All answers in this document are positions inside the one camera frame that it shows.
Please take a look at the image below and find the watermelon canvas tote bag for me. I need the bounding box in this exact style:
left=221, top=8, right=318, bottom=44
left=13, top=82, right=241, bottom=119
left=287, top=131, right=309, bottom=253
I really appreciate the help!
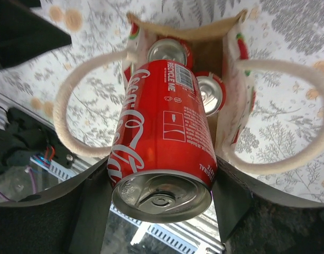
left=53, top=10, right=324, bottom=175

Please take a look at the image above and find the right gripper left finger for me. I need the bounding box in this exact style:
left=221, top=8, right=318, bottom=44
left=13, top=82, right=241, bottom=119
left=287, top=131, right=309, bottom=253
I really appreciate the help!
left=0, top=158, right=112, bottom=253

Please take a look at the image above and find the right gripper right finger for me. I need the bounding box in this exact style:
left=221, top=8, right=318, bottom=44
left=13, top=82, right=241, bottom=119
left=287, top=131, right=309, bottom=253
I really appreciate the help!
left=212, top=157, right=324, bottom=253

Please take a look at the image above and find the floral patterned table mat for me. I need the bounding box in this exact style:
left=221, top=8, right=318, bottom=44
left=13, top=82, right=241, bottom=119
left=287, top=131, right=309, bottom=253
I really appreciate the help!
left=53, top=10, right=324, bottom=186

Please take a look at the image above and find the red cola can front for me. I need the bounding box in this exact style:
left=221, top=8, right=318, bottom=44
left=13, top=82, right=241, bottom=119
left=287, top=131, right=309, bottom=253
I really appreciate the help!
left=107, top=60, right=217, bottom=223

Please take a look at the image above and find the white slotted cable duct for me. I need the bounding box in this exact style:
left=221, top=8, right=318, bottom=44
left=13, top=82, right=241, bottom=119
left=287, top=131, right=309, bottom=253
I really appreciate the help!
left=30, top=155, right=200, bottom=253

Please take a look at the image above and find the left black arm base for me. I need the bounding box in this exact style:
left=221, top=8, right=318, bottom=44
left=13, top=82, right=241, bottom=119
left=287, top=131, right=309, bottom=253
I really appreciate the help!
left=0, top=106, right=76, bottom=175

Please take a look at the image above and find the red cola can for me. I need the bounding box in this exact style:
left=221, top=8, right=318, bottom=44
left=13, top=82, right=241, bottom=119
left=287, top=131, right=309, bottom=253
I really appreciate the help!
left=147, top=38, right=193, bottom=69
left=107, top=60, right=217, bottom=223
left=195, top=71, right=226, bottom=116

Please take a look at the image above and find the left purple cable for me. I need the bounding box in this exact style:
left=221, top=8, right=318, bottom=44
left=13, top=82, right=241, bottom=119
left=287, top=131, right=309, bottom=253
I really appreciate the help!
left=0, top=169, right=38, bottom=203

